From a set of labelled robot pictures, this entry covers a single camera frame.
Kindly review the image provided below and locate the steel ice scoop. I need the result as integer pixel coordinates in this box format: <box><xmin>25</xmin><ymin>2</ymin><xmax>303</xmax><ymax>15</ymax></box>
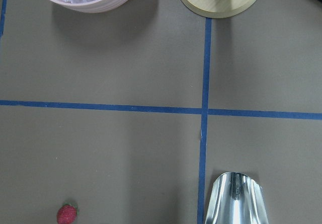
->
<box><xmin>205</xmin><ymin>172</ymin><xmax>269</xmax><ymax>223</ymax></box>

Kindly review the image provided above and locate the red strawberry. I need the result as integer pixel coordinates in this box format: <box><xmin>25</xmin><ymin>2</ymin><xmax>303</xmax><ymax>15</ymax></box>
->
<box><xmin>56</xmin><ymin>203</ymin><xmax>78</xmax><ymax>224</ymax></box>

